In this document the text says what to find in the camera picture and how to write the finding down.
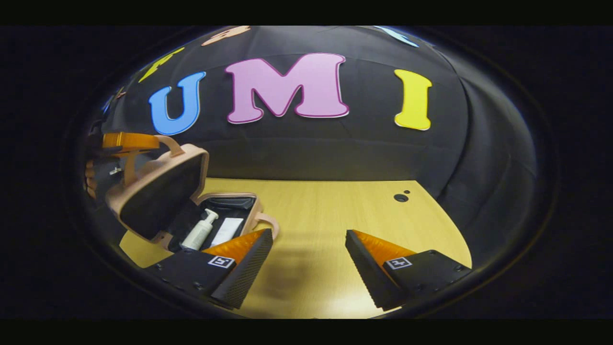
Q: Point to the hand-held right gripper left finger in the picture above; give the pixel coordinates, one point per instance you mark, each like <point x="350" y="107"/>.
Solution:
<point x="249" y="270"/>

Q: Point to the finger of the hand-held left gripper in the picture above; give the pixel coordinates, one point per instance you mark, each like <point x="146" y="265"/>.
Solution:
<point x="131" y="142"/>

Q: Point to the white pump bottle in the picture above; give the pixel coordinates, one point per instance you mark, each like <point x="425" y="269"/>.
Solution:
<point x="196" y="235"/>

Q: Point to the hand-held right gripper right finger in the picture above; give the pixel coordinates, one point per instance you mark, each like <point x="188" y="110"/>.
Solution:
<point x="366" y="270"/>

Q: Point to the white skin care tube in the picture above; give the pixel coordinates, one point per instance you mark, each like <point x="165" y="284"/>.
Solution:
<point x="227" y="230"/>

